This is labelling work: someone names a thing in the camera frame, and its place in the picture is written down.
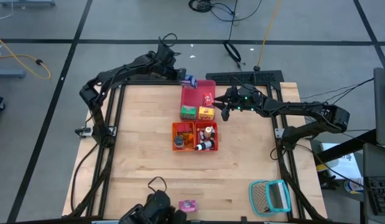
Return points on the red lidded spice container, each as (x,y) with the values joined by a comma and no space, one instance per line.
(184,128)

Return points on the blue Frosted Flakes cereal box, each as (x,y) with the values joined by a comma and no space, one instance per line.
(189,81)

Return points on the white paper sheet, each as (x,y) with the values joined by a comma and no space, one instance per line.
(344,165)

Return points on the red plastic basket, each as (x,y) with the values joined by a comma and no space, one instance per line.
(215,146)

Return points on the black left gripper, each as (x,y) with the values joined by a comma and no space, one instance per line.
(168,60)

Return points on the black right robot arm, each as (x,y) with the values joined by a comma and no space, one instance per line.
(304,107)

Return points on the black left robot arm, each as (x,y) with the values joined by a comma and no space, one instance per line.
(130,67)

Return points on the green Apple Jacks cereal box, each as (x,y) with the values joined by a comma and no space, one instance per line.
(188,112)

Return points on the red Froot Loops cereal box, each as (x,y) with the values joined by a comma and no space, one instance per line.
(208,100)

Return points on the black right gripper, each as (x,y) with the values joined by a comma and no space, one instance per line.
(245,99)

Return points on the yellow Corn Pops cereal box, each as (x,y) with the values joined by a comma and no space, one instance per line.
(206,113)

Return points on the teal mesh basket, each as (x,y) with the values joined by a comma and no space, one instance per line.
(257,197)

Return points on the orange plastic basket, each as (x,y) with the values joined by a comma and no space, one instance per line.
(174,137)

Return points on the black keyboard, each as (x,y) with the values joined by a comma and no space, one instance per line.
(380,196)

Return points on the black table edge clamp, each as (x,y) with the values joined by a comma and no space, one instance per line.
(243,219)

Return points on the white printed cup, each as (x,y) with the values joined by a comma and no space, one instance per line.
(354,186)

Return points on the spice jar with black lid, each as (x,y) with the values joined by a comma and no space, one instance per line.
(178,142)

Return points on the black desk beam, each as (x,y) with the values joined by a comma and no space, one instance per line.
(344,147)

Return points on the grey flat floor base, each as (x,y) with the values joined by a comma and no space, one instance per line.
(8,74)

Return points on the Raisin Bran cereal box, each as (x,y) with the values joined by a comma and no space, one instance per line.
(188,206)

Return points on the black perforated panel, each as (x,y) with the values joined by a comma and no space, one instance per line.
(242,76)

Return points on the black metal table frame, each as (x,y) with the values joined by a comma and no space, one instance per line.
(148,83)

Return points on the pink plastic tray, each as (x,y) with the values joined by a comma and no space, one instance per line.
(193,98)

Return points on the grey cart base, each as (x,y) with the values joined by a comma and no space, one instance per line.
(24,3)

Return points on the small bottle with tan cap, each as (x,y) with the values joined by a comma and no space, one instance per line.
(208,132)

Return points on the teal rimmed rectangular container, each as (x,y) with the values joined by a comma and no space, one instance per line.
(277,196)

